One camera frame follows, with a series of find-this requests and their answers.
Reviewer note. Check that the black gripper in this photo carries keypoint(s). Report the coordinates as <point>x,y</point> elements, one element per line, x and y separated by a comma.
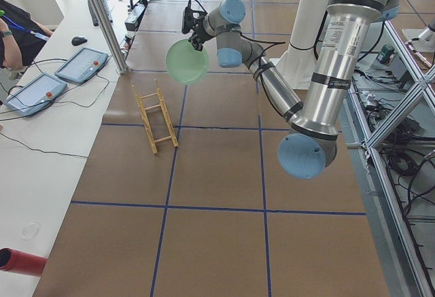
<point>200,27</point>

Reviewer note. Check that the light green plate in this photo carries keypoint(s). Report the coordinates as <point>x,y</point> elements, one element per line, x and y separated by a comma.
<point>186,65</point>

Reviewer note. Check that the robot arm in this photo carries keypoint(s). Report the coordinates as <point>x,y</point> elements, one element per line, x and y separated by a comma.
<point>310,146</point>

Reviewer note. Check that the wooden plate rack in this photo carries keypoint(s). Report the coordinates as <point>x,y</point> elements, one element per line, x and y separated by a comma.
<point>155,117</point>

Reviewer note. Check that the far teach pendant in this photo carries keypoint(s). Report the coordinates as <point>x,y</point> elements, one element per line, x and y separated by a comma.
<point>82,66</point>

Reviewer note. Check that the teach pendant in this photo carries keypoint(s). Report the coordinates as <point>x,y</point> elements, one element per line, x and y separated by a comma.
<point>82,66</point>
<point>36,95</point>

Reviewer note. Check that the black computer mouse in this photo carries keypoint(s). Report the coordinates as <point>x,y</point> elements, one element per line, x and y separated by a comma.
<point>78,40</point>

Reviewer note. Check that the near teach pendant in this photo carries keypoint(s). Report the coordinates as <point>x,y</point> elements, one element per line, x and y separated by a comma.
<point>36,95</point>

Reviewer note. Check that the brown paper table cover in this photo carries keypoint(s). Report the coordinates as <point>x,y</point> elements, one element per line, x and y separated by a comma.
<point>217,215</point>

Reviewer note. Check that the person in black shirt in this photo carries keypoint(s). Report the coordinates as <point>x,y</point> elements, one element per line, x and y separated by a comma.
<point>22,38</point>

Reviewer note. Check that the red cylinder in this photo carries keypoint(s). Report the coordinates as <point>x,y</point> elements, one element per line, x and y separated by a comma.
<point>20,262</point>

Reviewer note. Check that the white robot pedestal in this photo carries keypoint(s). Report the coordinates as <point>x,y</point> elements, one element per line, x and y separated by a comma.
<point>297,64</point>

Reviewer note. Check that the aluminium frame post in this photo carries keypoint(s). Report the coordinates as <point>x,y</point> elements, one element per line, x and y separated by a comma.
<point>109,36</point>

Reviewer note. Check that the aluminium side frame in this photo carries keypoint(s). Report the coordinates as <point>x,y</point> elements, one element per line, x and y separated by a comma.
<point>390,109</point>

